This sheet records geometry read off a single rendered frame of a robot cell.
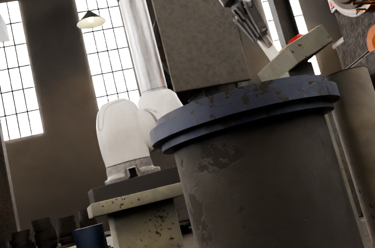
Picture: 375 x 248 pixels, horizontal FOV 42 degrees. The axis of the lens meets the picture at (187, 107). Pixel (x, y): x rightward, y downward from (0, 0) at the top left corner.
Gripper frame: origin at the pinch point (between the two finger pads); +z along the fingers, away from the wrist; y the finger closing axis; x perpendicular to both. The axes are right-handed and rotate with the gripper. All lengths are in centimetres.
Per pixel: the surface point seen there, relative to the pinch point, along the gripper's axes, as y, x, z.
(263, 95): -60, 34, 12
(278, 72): -8.1, 5.6, 7.5
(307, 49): -19.5, 1.8, 7.4
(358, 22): 90, -92, 2
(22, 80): 1055, 66, -377
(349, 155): -4.2, 0.8, 35.3
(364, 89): -9.4, -10.7, 23.3
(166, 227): 34, 47, 27
